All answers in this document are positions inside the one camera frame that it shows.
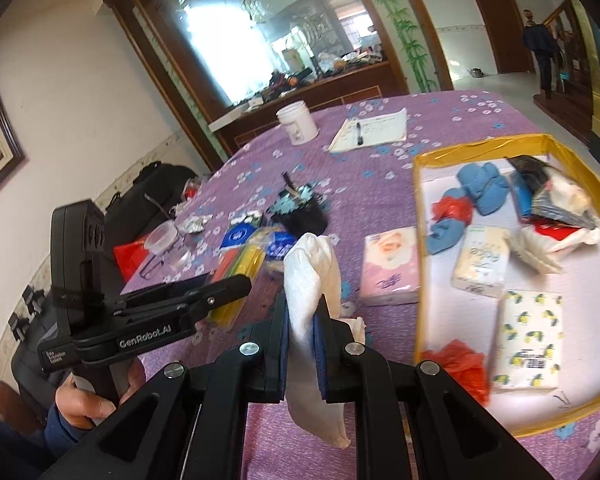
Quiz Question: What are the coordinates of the wooden door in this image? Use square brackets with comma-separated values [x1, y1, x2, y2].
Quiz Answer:
[462, 0, 536, 76]

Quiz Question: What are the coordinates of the black cup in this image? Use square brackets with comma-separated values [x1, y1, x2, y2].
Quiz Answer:
[269, 171, 330, 236]

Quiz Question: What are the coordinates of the red label wet wipe packet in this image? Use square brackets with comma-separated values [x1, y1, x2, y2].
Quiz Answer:
[510, 220, 588, 276]

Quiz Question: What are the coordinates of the yellow rimmed white box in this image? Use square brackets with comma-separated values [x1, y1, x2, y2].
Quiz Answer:
[411, 132, 600, 438]

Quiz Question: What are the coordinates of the person's left forearm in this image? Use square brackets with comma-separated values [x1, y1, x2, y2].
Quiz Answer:
[0, 402, 96, 480]

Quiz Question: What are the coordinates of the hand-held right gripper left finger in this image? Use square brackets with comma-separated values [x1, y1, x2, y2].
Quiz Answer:
[40, 292, 293, 480]

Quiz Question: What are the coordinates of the clear plastic lid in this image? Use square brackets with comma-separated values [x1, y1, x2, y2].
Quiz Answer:
[152, 250, 193, 273]

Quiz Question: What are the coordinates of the wooden staircase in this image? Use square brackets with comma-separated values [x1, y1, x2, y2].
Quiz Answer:
[532, 0, 596, 131]

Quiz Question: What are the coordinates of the red and blue packet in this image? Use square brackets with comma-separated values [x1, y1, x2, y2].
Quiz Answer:
[507, 170, 543, 226]

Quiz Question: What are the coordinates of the white plastic jar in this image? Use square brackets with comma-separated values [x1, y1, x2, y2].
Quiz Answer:
[276, 101, 320, 147]

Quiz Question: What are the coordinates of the black plastic packet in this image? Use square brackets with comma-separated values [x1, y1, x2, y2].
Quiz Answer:
[507, 154, 598, 231]

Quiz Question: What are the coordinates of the crumpled foil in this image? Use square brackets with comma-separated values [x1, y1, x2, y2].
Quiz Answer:
[175, 212, 213, 235]

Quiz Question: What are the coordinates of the wooden mirror cabinet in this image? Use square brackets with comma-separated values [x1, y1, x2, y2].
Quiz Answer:
[102, 0, 453, 161]

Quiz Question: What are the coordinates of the black backpack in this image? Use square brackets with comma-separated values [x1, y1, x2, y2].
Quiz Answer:
[102, 161, 203, 261]

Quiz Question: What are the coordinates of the pink tissue pack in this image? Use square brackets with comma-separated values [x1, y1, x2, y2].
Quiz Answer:
[358, 226, 422, 307]

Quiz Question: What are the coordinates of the red plastic bag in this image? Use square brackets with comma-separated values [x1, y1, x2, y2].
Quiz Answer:
[112, 240, 156, 283]
[431, 195, 475, 223]
[420, 338, 492, 408]

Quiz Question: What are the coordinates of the paper notepad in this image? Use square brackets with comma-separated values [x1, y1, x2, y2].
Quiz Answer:
[327, 108, 408, 155]

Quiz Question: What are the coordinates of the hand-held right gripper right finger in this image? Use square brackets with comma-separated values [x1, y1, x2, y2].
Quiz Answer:
[312, 294, 556, 480]

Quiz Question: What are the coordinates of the blue snack packet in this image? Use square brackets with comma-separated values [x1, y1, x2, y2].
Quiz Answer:
[219, 224, 256, 251]

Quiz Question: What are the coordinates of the white cloth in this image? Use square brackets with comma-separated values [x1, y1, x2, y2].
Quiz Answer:
[282, 232, 368, 450]

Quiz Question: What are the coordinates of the clear plastic container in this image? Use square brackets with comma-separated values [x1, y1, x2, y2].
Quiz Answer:
[144, 222, 181, 256]

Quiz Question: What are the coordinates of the person's left hand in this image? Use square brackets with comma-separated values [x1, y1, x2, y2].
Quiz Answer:
[55, 357, 148, 431]

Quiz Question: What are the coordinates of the dark blue packet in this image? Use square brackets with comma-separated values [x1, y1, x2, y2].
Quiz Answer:
[262, 227, 301, 261]

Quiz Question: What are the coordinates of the purple floral tablecloth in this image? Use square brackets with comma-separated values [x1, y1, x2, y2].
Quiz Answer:
[122, 91, 600, 480]

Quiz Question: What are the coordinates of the cream tissue pack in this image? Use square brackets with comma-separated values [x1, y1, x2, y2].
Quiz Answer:
[451, 225, 511, 300]

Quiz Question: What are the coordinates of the blue shoe cover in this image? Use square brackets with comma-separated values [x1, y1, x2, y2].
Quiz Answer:
[426, 187, 473, 255]
[455, 161, 511, 216]

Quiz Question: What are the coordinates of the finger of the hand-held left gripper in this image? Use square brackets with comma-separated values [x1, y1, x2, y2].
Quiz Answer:
[112, 275, 253, 333]
[115, 272, 216, 311]

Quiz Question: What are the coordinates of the lemon print tissue pack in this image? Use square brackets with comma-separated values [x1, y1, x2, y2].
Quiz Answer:
[491, 289, 565, 395]

